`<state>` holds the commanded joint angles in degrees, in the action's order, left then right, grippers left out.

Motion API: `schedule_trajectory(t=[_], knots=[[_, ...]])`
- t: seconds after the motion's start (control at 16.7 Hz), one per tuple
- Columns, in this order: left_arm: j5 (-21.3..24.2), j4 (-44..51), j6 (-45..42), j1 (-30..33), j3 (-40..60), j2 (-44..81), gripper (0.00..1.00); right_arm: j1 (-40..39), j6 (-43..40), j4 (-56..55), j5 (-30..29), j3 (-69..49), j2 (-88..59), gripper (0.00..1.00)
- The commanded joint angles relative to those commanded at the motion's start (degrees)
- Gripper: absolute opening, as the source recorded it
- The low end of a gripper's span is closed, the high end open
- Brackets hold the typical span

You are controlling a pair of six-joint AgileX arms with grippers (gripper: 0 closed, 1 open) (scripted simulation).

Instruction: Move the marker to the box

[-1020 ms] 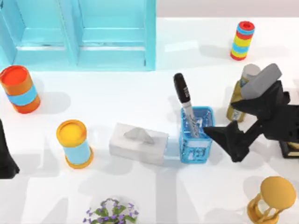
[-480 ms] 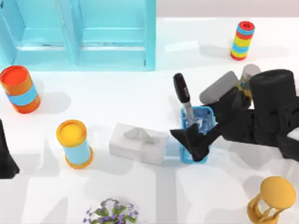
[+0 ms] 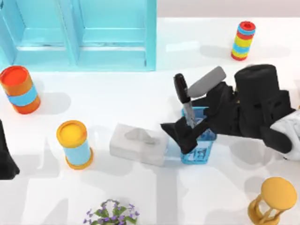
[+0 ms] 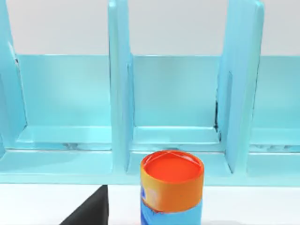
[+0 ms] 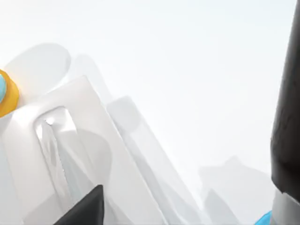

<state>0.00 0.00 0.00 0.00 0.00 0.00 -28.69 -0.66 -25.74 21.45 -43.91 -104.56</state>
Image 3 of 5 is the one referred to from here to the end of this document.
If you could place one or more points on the black marker pen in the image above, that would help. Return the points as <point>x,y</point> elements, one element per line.
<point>181,86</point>

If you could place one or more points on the clear blue pen cup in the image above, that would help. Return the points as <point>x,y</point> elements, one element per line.
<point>199,152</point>

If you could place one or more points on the pale grey rounded box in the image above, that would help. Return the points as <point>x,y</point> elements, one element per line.
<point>206,83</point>

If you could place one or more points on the white tissue box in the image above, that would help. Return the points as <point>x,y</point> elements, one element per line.
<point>138,150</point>

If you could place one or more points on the stack of coloured rings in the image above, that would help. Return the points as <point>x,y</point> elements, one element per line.
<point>242,42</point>

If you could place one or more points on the purple flower plant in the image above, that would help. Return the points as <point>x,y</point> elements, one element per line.
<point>112,213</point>

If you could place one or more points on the yellow can with blue band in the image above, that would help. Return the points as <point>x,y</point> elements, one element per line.
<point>76,145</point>

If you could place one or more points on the light blue rack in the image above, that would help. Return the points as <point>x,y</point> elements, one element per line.
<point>112,35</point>

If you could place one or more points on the orange can with blue band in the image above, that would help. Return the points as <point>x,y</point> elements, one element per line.
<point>21,93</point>

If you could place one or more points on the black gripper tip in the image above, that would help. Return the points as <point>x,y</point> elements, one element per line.
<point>5,159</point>

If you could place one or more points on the yellow hourglass frame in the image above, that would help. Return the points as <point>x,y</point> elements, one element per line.
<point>277,194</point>

